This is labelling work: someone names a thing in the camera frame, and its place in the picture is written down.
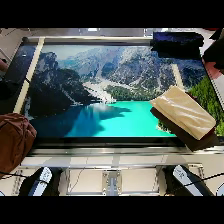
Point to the cream shirt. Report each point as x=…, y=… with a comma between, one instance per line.
x=183, y=111

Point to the silver frame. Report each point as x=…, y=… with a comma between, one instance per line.
x=133, y=151

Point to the dark blue garment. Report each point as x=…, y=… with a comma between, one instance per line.
x=176, y=45

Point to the dark brown garment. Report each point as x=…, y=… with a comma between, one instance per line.
x=200, y=144

